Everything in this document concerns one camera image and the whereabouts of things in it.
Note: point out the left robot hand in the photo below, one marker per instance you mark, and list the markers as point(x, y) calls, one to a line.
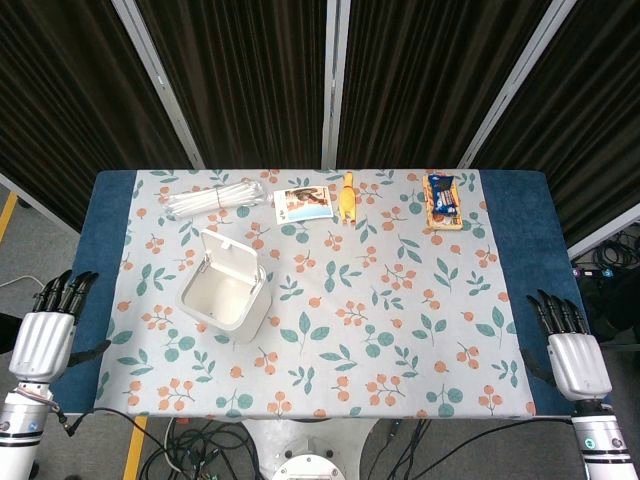
point(42, 345)

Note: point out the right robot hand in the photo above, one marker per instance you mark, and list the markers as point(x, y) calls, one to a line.
point(580, 365)

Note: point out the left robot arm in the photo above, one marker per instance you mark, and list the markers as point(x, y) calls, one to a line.
point(20, 430)

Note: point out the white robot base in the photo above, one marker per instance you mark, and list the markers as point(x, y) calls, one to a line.
point(310, 450)

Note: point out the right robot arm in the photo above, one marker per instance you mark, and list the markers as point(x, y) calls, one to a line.
point(602, 440)

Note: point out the white open-lid box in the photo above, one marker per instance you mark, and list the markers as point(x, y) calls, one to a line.
point(227, 287)

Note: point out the power strip with plugs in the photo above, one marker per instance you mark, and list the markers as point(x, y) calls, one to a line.
point(592, 272)

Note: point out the blue table cover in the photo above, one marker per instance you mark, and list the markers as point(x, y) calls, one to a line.
point(530, 260)

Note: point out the orange biscuit pack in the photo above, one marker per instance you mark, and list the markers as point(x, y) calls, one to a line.
point(442, 222)

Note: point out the blue cookie pack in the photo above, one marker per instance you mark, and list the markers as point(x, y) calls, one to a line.
point(445, 196)

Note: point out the clear bag of white straws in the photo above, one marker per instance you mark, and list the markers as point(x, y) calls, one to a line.
point(215, 199)

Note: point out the floral tablecloth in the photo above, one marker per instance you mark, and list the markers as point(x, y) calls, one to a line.
point(320, 310)

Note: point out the yellow rubber chicken toy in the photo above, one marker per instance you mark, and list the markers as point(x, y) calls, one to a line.
point(347, 200)

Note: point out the picture card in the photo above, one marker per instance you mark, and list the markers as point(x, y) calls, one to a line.
point(304, 204)

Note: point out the grey partition post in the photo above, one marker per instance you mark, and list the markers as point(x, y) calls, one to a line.
point(515, 82)
point(157, 82)
point(334, 82)

